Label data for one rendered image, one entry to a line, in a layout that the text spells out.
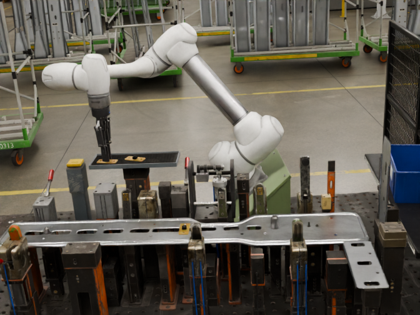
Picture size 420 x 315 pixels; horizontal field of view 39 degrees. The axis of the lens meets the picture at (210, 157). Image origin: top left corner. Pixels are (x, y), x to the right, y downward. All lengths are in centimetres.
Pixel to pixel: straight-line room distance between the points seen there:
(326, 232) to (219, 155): 82
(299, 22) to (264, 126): 662
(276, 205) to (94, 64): 106
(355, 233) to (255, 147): 79
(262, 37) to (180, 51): 630
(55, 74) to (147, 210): 66
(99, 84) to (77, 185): 47
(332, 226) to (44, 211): 113
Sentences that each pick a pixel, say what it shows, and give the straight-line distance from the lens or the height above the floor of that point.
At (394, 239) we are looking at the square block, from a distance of 211.
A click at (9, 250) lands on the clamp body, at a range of 217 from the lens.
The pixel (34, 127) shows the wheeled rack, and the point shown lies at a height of 28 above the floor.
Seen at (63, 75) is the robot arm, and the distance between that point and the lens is 243.
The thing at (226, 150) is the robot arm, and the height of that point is 106.
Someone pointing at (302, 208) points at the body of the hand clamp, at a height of 101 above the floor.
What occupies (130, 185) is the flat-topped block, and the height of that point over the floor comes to 105.
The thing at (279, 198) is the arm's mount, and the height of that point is 86.
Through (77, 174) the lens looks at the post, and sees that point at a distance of 256.
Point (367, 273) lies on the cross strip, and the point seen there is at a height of 100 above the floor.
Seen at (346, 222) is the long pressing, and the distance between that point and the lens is 227.
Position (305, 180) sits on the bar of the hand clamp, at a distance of 231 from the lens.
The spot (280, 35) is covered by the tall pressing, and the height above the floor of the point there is 48.
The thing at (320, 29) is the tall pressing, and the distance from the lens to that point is 937.
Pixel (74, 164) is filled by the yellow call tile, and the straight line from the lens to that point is 255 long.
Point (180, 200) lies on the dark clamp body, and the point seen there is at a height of 105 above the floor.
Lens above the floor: 205
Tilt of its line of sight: 21 degrees down
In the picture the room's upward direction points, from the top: 3 degrees counter-clockwise
